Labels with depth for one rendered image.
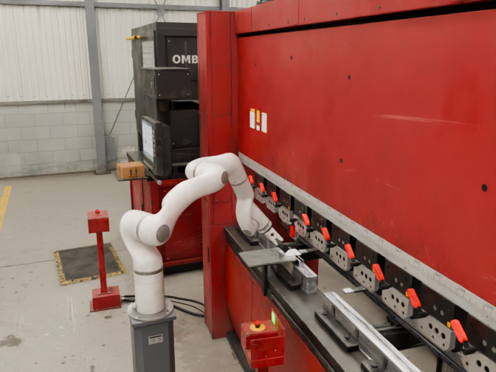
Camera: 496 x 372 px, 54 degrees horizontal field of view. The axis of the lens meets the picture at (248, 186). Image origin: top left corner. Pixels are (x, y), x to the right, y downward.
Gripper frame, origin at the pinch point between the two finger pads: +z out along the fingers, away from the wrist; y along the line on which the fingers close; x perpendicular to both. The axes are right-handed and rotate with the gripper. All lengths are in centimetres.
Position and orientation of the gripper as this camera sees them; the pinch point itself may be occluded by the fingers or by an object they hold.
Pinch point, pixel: (283, 246)
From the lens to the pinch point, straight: 263.9
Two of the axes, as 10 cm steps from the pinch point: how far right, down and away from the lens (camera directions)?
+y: -3.1, -2.4, 9.2
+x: -7.3, 6.8, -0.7
